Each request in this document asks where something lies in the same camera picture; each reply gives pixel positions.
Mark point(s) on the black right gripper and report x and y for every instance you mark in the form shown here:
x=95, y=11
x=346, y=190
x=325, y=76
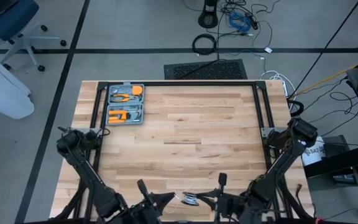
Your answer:
x=228, y=208

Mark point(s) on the white plug adapter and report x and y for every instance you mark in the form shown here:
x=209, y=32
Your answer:
x=268, y=49

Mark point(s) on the grey open tool case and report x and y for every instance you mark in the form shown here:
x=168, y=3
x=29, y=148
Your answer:
x=124, y=104

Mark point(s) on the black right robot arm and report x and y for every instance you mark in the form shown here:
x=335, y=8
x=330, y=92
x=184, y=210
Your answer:
x=284, y=161

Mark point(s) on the orange tape measure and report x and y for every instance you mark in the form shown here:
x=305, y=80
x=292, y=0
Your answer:
x=137, y=90

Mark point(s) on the orange utility knife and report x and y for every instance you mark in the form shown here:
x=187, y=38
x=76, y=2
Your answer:
x=118, y=112

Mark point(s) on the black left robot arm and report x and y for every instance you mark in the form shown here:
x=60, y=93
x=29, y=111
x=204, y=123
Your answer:
x=85, y=174

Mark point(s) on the large white cylinder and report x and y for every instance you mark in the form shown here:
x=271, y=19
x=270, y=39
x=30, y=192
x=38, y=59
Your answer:
x=5, y=90

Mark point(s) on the black stand base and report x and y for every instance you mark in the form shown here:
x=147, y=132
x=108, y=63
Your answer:
x=208, y=15

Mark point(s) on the orange pliers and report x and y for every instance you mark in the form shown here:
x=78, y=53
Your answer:
x=121, y=98

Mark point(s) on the black rig strut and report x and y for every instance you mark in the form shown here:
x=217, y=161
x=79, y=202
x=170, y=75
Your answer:
x=326, y=46

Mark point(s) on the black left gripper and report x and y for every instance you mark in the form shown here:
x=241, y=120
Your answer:
x=148, y=214

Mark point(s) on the blue office chair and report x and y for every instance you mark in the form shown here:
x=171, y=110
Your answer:
x=8, y=15

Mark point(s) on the black beam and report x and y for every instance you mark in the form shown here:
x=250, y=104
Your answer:
x=346, y=158

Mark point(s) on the silver metal tool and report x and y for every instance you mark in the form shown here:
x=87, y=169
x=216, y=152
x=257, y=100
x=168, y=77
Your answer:
x=134, y=115

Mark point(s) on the black floor mat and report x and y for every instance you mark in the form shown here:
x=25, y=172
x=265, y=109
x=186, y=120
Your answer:
x=207, y=70

